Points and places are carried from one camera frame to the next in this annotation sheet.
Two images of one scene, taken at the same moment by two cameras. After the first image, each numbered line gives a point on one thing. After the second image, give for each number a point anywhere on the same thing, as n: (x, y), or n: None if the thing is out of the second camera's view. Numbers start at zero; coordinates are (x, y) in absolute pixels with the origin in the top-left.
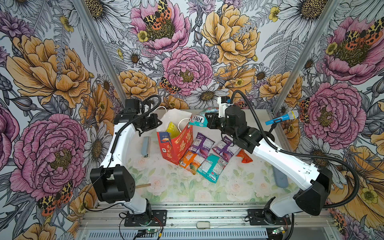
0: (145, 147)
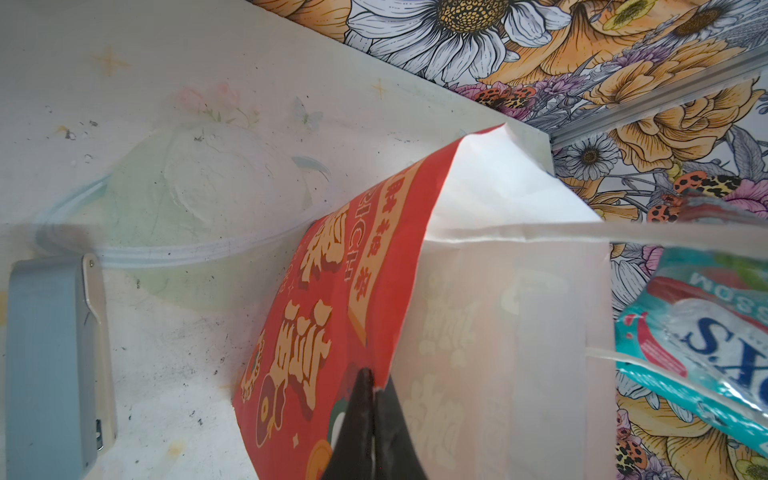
0: (60, 410)
